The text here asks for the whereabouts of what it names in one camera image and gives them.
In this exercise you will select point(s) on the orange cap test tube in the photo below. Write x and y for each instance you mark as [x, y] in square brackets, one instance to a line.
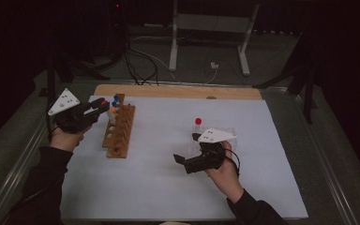
[114, 110]

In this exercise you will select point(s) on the black stand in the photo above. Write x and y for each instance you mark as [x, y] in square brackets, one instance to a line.
[307, 93]
[50, 78]

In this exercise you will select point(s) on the person's left hand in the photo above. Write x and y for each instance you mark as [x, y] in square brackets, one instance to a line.
[64, 139]

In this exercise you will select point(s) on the wooden test tube rack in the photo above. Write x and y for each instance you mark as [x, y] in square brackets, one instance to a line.
[123, 131]

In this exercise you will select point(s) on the blue cap test tube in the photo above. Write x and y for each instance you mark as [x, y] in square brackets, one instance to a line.
[115, 104]
[116, 97]

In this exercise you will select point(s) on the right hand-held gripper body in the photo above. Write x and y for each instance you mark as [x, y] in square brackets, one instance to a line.
[206, 161]

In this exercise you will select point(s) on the clear plastic test tube rack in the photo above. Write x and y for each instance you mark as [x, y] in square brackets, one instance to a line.
[228, 130]

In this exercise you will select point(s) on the person's right hand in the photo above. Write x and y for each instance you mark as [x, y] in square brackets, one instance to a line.
[228, 178]

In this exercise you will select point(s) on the white table mat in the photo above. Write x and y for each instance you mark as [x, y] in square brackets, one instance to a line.
[168, 187]

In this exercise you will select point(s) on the white plug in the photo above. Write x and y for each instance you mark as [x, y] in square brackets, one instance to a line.
[214, 65]

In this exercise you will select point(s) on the white metal stand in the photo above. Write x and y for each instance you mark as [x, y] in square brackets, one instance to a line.
[212, 23]

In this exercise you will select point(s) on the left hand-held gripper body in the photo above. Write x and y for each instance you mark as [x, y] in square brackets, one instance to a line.
[72, 120]

